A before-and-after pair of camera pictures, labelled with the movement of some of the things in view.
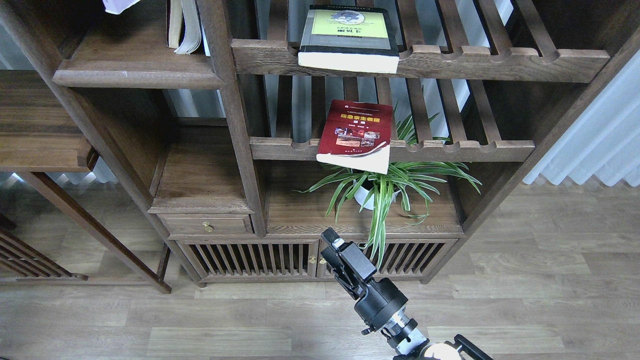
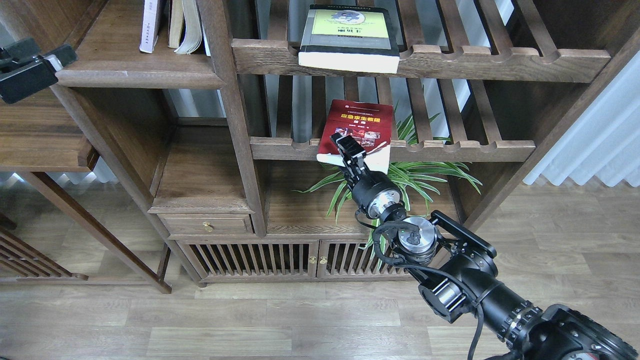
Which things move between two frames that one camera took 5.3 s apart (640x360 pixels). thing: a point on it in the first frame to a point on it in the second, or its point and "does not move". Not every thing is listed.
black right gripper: [376, 301] to [369, 188]
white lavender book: [118, 6] to [150, 29]
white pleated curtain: [604, 140] does not move
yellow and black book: [361, 38] does not move
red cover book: [356, 134] does not move
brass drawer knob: [207, 227] does not move
